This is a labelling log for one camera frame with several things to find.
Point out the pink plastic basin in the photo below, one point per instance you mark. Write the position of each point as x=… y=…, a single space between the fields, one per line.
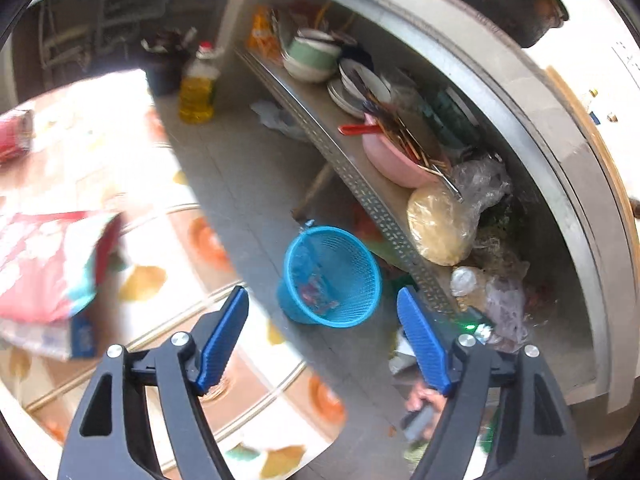
x=390 y=160

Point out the red white snack packet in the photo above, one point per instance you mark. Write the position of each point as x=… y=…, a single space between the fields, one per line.
x=45 y=270

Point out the bag of yellow flour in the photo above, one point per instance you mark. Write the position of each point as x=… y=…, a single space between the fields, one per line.
x=440 y=225

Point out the crumpled colourful wrapper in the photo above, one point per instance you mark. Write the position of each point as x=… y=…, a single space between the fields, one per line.
x=315 y=295

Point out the concrete kitchen counter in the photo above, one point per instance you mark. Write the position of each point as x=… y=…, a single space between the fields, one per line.
x=525 y=110

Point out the orange snack packet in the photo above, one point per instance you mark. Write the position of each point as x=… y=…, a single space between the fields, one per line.
x=261 y=35

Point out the crumpled clear plastic wrap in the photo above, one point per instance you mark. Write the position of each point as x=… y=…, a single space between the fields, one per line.
x=402 y=355

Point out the bundle of chopsticks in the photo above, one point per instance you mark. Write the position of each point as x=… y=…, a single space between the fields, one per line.
x=415 y=150

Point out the red plastic spoon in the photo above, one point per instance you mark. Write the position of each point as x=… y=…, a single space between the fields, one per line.
x=355 y=129

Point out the person's right hand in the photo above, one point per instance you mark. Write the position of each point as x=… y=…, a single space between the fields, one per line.
x=427 y=400

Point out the blue plastic mesh basket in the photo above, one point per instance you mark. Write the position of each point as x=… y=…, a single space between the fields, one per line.
x=345 y=270

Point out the green bowl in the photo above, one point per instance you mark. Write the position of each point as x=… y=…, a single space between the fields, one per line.
x=315 y=55

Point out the red drink can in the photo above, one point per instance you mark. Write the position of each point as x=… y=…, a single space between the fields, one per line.
x=12 y=135

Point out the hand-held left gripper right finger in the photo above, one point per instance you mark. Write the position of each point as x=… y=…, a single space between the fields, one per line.
x=422 y=340

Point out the clear plastic bag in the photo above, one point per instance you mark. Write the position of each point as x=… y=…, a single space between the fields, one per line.
x=480 y=180

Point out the bag of dried greens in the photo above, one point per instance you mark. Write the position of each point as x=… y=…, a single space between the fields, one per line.
x=500 y=245

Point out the yellow cooking oil bottle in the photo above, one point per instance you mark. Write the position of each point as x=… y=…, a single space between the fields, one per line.
x=197 y=90

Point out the white bowl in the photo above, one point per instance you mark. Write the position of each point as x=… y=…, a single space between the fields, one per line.
x=305 y=74

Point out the white wall socket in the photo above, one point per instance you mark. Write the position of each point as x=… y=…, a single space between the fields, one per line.
x=627 y=55

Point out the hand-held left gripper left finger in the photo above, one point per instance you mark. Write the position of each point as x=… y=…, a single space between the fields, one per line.
x=222 y=345

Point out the stack of white plates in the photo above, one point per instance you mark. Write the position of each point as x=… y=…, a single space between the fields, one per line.
x=350 y=95

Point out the perforated metal shelf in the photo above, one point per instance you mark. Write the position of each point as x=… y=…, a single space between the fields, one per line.
x=350 y=170

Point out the small bag of nuts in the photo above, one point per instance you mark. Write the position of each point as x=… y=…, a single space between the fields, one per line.
x=465 y=282

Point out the black bucket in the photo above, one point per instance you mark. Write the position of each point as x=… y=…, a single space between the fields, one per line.
x=162 y=72

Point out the white plastic bag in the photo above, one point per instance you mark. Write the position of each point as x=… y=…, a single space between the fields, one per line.
x=275 y=117

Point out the black cooking pot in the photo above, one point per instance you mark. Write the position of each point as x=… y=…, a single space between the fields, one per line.
x=500 y=0

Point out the pinkish plastic bag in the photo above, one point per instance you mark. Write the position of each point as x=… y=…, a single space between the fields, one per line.
x=507 y=310

